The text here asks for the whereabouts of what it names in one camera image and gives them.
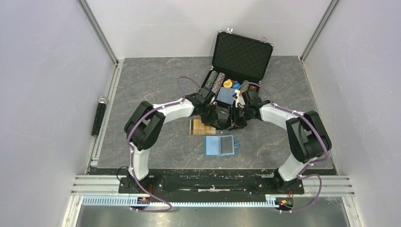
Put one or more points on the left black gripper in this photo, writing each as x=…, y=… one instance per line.
x=213, y=120

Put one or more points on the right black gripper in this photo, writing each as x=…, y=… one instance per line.
x=236, y=124

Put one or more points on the clear plastic card box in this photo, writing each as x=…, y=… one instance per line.
x=221, y=126

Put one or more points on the blue card holder wallet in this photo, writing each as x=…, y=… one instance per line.
x=220, y=146

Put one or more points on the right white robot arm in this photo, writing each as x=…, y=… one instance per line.
x=308, y=139

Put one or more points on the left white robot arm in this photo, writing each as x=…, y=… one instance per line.
x=145, y=124

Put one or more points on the blue playing card deck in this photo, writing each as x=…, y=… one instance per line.
x=226, y=95

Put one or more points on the green red chip row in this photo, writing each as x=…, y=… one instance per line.
x=245, y=86

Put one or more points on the blue dealer button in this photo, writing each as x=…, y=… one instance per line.
x=236, y=85

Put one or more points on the yellow dealer button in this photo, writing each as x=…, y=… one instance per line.
x=228, y=83

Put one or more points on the pink grey chip row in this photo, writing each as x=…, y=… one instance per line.
x=218, y=82

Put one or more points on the purple green chip row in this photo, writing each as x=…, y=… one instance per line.
x=211, y=80

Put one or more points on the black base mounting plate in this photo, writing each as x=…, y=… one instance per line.
x=205, y=185

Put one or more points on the black poker chip case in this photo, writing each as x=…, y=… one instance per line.
x=240, y=58

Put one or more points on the black microphone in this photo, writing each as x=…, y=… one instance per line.
x=99, y=116

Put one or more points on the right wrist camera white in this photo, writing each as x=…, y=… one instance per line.
x=239, y=100

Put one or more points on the white slotted cable duct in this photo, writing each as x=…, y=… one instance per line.
x=144, y=202

